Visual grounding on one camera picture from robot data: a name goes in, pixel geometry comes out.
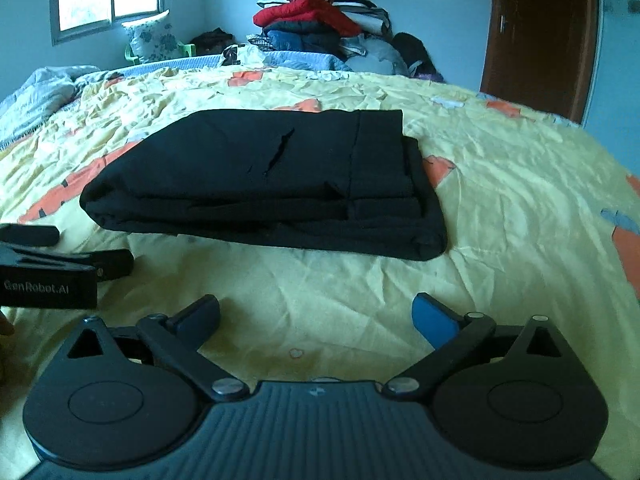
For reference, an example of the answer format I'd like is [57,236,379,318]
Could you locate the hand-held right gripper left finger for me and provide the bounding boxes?
[60,295,248,404]

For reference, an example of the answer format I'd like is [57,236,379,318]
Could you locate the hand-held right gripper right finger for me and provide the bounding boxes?
[382,292,573,404]

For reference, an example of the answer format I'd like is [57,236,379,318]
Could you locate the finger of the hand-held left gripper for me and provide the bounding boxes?
[0,242,136,282]
[0,224,61,249]

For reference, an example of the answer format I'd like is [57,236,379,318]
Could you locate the black pants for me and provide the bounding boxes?
[79,107,449,262]

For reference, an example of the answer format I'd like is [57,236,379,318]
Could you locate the yellow printed bed sheet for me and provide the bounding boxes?
[0,62,640,480]

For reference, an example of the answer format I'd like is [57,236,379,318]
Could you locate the light blue quilt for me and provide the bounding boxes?
[0,51,353,147]

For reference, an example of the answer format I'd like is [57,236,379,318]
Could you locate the green plastic chair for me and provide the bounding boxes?
[123,40,197,66]

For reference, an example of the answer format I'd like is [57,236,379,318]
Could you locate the floral pillow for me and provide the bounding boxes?
[122,9,179,64]

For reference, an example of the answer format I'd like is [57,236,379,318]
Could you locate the dark cloth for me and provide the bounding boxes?
[189,28,235,55]

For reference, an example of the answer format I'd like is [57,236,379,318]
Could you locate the white patterned cloth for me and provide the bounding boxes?
[220,43,267,67]

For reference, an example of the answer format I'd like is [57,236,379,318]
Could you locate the black backpack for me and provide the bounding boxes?
[392,32,445,83]

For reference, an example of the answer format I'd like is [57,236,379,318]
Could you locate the brown wooden door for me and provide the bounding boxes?
[479,0,602,127]

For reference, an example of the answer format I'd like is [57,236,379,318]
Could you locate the pile of clothes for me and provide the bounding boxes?
[246,0,397,68]

